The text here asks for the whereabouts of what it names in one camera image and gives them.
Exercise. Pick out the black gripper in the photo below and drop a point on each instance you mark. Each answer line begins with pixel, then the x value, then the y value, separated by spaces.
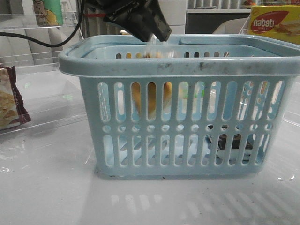
pixel 140 18

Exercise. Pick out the black tissue pack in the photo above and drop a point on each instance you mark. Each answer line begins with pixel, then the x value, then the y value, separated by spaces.
pixel 232 143

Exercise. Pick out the light blue plastic basket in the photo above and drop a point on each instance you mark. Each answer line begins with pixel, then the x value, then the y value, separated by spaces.
pixel 158 110

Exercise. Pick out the white refrigerator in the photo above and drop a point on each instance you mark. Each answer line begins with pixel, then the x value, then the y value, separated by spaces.
pixel 175 12

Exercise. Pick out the green cartoon bottle far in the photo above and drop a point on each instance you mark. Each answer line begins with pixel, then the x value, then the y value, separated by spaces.
pixel 48 12

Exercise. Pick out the fruit plate on counter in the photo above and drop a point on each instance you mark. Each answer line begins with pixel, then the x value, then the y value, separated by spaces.
pixel 249 3

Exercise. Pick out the clear acrylic left display shelf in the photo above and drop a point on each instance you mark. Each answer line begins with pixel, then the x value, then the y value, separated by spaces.
pixel 48 95

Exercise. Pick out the yellow nabati wafer box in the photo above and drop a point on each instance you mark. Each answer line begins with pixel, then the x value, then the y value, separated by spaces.
pixel 283 12

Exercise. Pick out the brown cracker snack bag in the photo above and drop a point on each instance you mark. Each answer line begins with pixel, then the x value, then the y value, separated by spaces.
pixel 12 110

